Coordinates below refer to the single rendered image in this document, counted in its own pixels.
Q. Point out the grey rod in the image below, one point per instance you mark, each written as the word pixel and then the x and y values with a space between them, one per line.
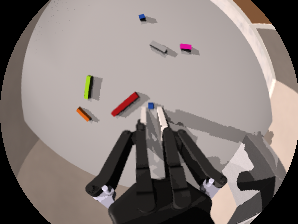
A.
pixel 158 46

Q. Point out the orange rod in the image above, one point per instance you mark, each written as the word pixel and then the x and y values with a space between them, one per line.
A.
pixel 83 114

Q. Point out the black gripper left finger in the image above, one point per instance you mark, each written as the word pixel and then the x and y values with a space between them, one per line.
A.
pixel 102 187

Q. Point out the lime green rod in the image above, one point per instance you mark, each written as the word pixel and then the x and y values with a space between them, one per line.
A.
pixel 88 86

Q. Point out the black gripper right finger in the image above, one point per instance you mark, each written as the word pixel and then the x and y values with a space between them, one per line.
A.
pixel 199 166

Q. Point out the red rod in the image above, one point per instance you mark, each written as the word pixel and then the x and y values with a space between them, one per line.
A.
pixel 125 103

